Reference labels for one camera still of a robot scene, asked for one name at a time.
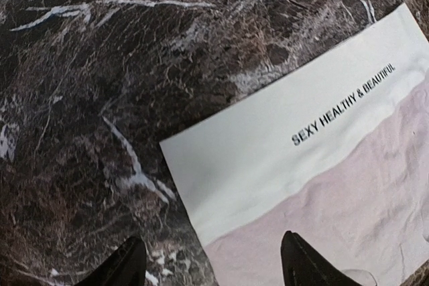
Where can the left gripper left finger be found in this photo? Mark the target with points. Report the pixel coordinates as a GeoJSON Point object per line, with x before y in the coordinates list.
{"type": "Point", "coordinates": [125, 266]}

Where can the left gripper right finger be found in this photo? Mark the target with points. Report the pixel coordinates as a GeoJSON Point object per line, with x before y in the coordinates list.
{"type": "Point", "coordinates": [304, 265]}

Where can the pink white underwear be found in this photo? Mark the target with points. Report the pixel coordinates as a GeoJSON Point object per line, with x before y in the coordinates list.
{"type": "Point", "coordinates": [336, 152]}

